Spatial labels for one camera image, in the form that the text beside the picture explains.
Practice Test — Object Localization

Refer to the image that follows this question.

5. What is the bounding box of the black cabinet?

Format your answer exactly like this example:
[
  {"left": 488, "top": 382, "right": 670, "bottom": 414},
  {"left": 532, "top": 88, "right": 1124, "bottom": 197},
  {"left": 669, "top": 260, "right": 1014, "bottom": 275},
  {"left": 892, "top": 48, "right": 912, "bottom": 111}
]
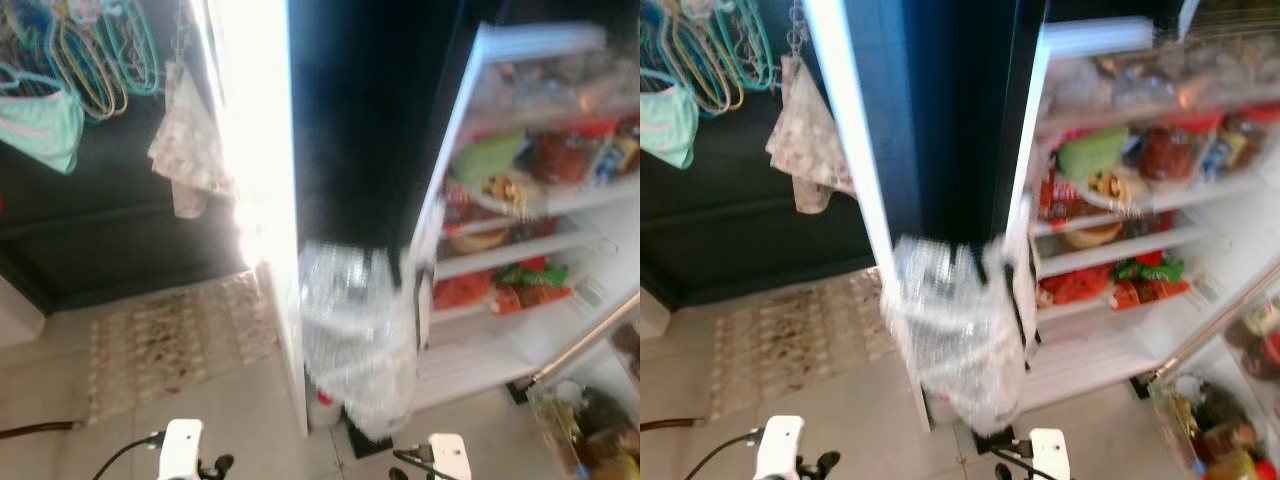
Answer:
[
  {"left": 0, "top": 0, "right": 251, "bottom": 311},
  {"left": 640, "top": 0, "right": 881, "bottom": 311}
]

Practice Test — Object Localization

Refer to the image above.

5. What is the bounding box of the yellow clothes hanger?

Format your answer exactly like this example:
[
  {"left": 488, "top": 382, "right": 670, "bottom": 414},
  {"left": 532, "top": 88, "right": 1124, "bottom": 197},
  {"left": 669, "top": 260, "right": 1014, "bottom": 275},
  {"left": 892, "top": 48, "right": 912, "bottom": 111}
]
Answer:
[
  {"left": 45, "top": 10, "right": 126, "bottom": 121},
  {"left": 660, "top": 10, "right": 741, "bottom": 116}
]

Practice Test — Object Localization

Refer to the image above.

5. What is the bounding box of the yellow container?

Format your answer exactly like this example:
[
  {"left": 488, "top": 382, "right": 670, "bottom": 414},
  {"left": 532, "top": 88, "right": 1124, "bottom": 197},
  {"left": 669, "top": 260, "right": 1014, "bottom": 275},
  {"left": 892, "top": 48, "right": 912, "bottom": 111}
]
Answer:
[
  {"left": 590, "top": 450, "right": 641, "bottom": 480},
  {"left": 1200, "top": 450, "right": 1261, "bottom": 480}
]

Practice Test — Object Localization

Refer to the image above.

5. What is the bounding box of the teal plastic hanger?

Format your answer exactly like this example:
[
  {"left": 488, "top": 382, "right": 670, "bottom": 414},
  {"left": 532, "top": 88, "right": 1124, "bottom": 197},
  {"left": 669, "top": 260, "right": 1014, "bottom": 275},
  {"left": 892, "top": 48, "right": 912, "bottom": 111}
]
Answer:
[
  {"left": 100, "top": 0, "right": 161, "bottom": 96},
  {"left": 700, "top": 0, "right": 776, "bottom": 91}
]

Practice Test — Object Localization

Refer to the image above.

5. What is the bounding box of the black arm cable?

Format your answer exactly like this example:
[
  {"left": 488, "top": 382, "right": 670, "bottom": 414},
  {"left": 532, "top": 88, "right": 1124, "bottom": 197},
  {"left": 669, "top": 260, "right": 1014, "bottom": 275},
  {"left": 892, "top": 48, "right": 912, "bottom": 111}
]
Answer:
[
  {"left": 92, "top": 432, "right": 166, "bottom": 480},
  {"left": 685, "top": 430, "right": 766, "bottom": 480},
  {"left": 990, "top": 448, "right": 1046, "bottom": 480},
  {"left": 392, "top": 448, "right": 451, "bottom": 480}
]

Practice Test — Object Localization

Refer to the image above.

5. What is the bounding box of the white fridge door with shelves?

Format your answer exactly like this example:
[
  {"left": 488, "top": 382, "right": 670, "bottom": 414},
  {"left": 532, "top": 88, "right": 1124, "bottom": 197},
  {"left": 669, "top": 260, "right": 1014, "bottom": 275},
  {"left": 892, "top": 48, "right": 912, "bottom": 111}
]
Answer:
[
  {"left": 515, "top": 290, "right": 641, "bottom": 480},
  {"left": 1145, "top": 260, "right": 1280, "bottom": 480}
]

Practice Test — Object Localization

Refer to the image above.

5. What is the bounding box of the white plate with food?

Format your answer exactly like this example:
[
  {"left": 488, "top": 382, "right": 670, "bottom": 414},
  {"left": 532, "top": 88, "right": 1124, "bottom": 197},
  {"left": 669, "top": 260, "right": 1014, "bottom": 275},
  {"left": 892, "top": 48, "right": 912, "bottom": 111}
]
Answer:
[
  {"left": 1085, "top": 168, "right": 1151, "bottom": 211},
  {"left": 470, "top": 172, "right": 546, "bottom": 216}
]

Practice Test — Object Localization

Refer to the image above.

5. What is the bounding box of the small red packet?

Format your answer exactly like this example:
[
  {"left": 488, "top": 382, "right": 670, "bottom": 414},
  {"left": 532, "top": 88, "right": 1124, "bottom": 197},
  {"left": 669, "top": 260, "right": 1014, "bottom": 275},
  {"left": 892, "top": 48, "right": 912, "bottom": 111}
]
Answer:
[
  {"left": 440, "top": 180, "right": 476, "bottom": 231},
  {"left": 1040, "top": 170, "right": 1081, "bottom": 223}
]

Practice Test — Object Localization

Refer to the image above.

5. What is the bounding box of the blue and yellow packet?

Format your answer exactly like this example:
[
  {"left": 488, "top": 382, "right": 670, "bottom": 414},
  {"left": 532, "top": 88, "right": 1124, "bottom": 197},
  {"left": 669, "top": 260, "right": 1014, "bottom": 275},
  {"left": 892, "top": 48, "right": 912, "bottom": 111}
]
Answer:
[
  {"left": 1200, "top": 130, "right": 1251, "bottom": 181},
  {"left": 590, "top": 135, "right": 641, "bottom": 186}
]

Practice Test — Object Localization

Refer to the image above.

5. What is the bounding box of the clear bubble plastic sheet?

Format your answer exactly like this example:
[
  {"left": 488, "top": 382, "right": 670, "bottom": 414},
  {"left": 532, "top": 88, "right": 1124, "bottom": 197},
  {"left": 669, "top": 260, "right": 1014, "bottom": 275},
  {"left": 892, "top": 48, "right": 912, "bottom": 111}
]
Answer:
[
  {"left": 890, "top": 235, "right": 1036, "bottom": 436},
  {"left": 298, "top": 240, "right": 421, "bottom": 441}
]

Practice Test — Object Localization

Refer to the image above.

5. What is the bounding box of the green leafy pack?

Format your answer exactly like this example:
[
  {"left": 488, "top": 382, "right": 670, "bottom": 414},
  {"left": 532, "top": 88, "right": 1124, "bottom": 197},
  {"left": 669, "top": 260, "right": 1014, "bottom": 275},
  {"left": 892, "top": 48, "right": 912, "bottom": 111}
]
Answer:
[
  {"left": 1058, "top": 128, "right": 1131, "bottom": 181},
  {"left": 452, "top": 132, "right": 526, "bottom": 186}
]

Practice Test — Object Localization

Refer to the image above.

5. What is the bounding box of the black fridge with white interior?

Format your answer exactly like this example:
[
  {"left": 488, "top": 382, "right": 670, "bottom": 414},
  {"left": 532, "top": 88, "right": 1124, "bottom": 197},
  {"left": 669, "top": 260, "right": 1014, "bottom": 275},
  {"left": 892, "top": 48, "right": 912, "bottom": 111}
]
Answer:
[
  {"left": 290, "top": 0, "right": 641, "bottom": 411},
  {"left": 880, "top": 0, "right": 1280, "bottom": 411}
]

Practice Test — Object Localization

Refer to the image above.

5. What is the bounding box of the red and green pack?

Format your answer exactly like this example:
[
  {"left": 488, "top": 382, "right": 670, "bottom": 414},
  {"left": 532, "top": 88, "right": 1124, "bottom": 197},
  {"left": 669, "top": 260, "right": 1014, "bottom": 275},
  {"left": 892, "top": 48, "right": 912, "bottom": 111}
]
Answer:
[
  {"left": 1110, "top": 252, "right": 1191, "bottom": 306},
  {"left": 495, "top": 258, "right": 571, "bottom": 309}
]

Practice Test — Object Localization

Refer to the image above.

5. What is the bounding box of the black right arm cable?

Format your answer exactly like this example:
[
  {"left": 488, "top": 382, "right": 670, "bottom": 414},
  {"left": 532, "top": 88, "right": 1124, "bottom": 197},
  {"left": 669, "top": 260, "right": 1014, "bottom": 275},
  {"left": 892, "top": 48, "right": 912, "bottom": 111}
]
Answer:
[
  {"left": 392, "top": 448, "right": 451, "bottom": 480},
  {"left": 990, "top": 448, "right": 1046, "bottom": 480}
]

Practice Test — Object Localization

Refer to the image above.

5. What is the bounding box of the floral beige cloth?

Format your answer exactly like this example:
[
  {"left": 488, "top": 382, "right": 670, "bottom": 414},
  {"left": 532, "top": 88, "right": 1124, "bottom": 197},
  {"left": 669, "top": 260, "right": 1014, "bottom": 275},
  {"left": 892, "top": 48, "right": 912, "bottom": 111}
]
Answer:
[
  {"left": 766, "top": 55, "right": 856, "bottom": 216},
  {"left": 148, "top": 62, "right": 233, "bottom": 219}
]

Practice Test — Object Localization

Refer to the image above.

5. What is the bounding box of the red produce bag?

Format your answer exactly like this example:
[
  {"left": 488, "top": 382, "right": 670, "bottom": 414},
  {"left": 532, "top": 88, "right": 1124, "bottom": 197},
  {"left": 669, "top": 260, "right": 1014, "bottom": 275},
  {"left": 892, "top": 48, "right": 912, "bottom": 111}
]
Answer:
[
  {"left": 435, "top": 272, "right": 496, "bottom": 311},
  {"left": 1040, "top": 265, "right": 1111, "bottom": 306}
]

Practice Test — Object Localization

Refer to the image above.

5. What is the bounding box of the mint green cloth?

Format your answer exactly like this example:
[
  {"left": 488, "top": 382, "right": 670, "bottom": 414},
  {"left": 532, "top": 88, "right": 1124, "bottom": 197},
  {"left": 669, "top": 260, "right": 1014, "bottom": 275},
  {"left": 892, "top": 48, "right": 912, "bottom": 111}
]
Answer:
[
  {"left": 640, "top": 85, "right": 698, "bottom": 169},
  {"left": 0, "top": 70, "right": 86, "bottom": 174}
]

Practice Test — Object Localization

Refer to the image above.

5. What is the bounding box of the dark red jar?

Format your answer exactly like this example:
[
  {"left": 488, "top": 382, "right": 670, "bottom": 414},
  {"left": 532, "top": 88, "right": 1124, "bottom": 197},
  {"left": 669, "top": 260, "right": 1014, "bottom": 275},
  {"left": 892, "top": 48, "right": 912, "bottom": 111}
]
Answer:
[
  {"left": 530, "top": 130, "right": 591, "bottom": 186},
  {"left": 1135, "top": 125, "right": 1201, "bottom": 183}
]

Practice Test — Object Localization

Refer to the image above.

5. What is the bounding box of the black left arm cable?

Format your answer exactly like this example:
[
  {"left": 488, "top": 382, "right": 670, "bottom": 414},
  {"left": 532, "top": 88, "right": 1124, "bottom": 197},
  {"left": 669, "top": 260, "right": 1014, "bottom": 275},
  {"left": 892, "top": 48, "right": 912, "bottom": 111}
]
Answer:
[
  {"left": 92, "top": 432, "right": 166, "bottom": 480},
  {"left": 685, "top": 430, "right": 766, "bottom": 480}
]

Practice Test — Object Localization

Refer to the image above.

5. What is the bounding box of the beige patterned rug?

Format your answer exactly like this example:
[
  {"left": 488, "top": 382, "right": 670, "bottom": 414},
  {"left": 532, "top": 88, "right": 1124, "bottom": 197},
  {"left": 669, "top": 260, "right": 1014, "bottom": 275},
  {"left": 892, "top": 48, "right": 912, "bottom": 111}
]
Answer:
[
  {"left": 705, "top": 268, "right": 896, "bottom": 421},
  {"left": 88, "top": 270, "right": 281, "bottom": 421}
]

